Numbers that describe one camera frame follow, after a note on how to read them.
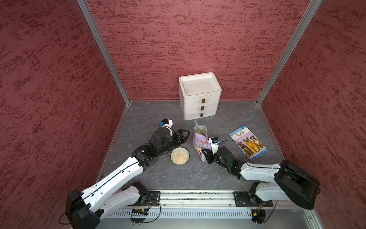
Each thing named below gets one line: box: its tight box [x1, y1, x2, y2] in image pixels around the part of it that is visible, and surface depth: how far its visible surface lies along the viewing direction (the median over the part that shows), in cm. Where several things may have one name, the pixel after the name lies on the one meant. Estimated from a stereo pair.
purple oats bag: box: [192, 120, 212, 163], surface depth 79 cm
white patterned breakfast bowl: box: [170, 146, 191, 166], surface depth 87 cm
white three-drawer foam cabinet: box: [178, 72, 223, 121], surface depth 100 cm
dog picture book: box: [228, 124, 269, 161], surface depth 97 cm
